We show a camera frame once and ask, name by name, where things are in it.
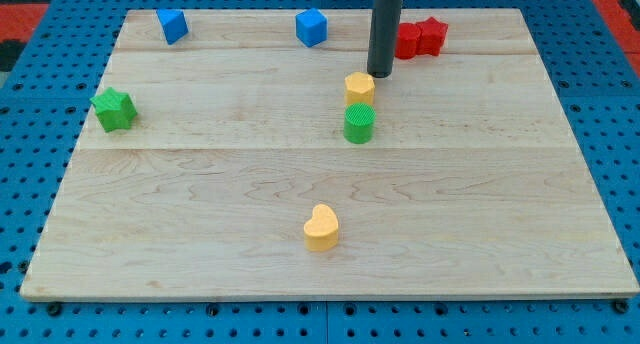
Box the green cylinder block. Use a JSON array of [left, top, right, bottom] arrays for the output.
[[343, 102, 376, 144]]

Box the blue triangle block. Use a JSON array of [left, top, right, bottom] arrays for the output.
[[156, 9, 189, 45]]

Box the blue cube block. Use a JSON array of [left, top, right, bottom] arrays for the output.
[[295, 8, 328, 47]]

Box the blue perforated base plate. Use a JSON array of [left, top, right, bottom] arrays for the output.
[[1, 0, 639, 343]]

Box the red star block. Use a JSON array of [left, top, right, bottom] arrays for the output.
[[416, 17, 449, 56]]

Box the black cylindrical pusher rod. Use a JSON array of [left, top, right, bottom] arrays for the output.
[[367, 0, 403, 78]]

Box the red cylinder block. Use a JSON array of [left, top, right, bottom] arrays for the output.
[[394, 22, 421, 60]]

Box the yellow hexagon block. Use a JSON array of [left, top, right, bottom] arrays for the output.
[[344, 72, 375, 106]]

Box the green star block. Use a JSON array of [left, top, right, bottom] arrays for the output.
[[90, 87, 137, 132]]

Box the wooden board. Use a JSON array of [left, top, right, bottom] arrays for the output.
[[20, 9, 639, 303]]

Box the yellow heart block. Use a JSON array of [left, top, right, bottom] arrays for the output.
[[303, 204, 339, 252]]

